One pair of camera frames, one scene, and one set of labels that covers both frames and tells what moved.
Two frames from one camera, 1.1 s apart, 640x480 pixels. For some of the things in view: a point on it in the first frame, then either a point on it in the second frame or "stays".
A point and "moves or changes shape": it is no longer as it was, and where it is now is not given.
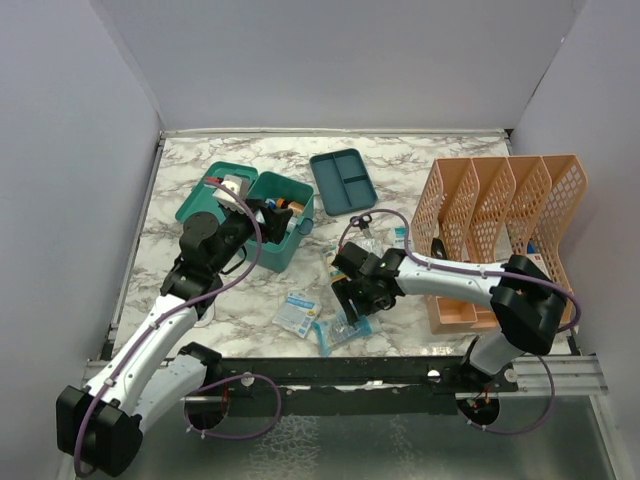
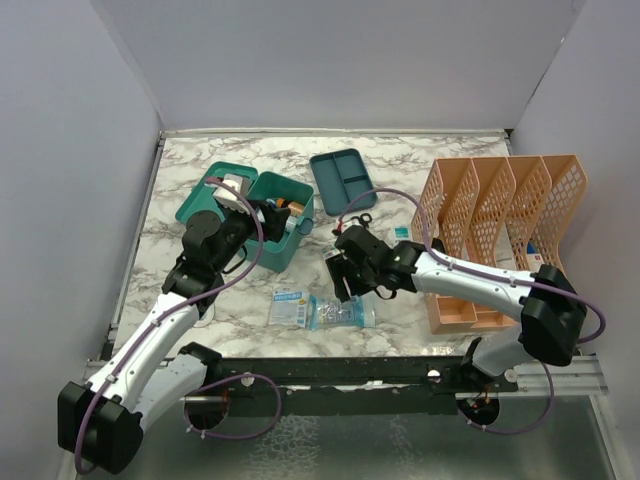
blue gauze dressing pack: [296, 313] moves or changes shape
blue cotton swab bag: [339, 329] to [327, 310]
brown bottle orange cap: [296, 207] stays
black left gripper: [274, 220] stays
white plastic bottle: [291, 224] stays
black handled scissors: [362, 221] stays
